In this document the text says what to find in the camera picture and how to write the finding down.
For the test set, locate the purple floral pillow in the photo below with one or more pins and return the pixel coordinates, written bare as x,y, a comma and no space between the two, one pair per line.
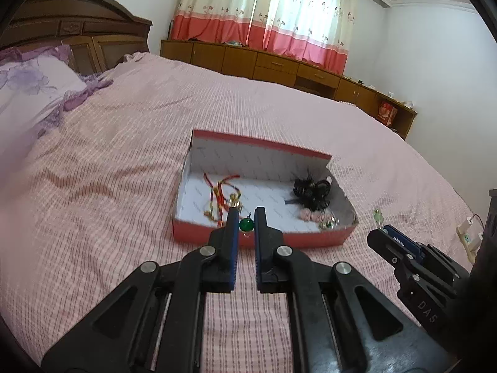
31,89

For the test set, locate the long wooden low cabinet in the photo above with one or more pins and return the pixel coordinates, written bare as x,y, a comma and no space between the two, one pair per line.
271,66

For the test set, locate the red cardboard box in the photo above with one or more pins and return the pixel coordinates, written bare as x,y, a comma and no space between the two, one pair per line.
310,239

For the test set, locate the pink checked bedspread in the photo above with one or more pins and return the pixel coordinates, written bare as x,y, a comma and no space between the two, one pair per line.
116,171

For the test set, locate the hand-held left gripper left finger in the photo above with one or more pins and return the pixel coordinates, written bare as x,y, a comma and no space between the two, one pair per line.
233,252

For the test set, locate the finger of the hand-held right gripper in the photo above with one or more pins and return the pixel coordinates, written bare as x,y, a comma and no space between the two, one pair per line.
403,241
415,283

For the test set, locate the brown wooden headboard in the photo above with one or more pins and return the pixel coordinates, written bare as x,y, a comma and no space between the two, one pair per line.
93,35

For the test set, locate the red gift bag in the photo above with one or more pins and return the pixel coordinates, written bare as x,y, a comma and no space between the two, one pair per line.
388,113

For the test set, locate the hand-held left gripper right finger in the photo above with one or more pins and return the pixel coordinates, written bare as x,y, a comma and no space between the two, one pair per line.
259,252

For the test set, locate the pale green bead pendant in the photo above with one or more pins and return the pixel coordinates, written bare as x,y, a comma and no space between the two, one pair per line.
377,216

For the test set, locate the dark nightstand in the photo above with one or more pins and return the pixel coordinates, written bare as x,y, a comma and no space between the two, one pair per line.
493,209

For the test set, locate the round green bead pendant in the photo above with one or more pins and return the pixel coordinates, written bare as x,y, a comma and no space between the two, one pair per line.
246,225

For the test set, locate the cream and pink curtain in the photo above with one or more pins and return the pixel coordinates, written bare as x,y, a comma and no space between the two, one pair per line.
268,15

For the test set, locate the white power strip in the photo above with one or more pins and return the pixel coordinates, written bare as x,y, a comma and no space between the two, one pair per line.
468,237

